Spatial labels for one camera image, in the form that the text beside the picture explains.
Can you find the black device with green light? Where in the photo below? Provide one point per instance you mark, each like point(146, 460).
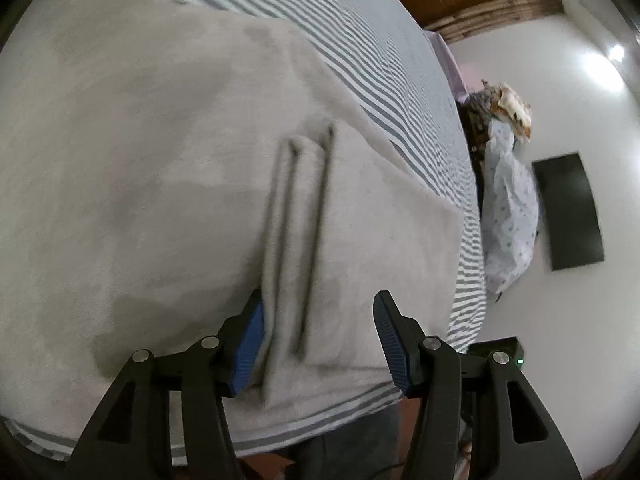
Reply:
point(492, 346)

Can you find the purple cloth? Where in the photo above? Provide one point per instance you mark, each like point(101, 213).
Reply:
point(450, 65)

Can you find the dark clutter pile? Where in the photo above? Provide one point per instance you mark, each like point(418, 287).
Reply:
point(477, 115)

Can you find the person's grey trouser leg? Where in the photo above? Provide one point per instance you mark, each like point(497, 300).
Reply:
point(350, 445)

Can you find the striped bed sheet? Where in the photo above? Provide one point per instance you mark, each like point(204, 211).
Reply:
point(380, 60)

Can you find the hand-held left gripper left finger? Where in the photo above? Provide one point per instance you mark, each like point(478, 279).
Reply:
point(247, 350)

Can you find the black wall panel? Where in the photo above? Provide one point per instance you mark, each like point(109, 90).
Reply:
point(570, 210)

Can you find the light blue dotted cloth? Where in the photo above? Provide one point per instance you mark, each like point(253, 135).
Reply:
point(510, 210)

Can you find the floral folded bedding pile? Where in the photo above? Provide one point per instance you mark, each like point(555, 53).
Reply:
point(515, 110)

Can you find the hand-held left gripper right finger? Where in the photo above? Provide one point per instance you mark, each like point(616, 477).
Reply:
point(392, 345)

